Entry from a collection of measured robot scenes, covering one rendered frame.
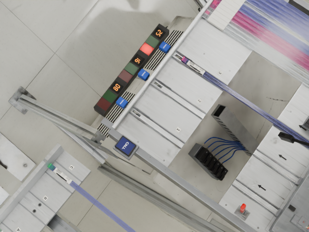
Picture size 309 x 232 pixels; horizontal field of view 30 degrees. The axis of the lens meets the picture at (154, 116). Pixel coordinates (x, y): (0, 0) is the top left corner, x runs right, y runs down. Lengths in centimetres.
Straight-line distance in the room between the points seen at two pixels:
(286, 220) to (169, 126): 43
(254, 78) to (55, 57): 81
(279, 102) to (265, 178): 62
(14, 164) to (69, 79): 41
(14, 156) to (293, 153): 116
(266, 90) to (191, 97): 54
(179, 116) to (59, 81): 81
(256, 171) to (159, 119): 32
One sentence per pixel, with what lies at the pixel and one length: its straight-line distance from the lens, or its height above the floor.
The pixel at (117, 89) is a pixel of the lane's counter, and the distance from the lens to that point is 176.
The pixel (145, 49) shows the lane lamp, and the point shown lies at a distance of 180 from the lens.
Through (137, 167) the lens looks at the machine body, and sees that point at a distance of 206.
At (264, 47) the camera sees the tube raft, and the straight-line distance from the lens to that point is 181.
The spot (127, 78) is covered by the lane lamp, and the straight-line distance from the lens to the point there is 177.
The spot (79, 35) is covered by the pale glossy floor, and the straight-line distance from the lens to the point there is 242.
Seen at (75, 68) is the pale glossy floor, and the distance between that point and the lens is 243.
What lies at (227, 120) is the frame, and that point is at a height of 66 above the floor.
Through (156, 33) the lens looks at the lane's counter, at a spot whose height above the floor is 65.
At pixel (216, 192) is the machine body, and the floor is 62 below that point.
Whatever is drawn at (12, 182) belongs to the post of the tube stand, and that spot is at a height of 25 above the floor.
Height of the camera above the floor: 216
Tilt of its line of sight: 54 degrees down
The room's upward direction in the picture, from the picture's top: 110 degrees clockwise
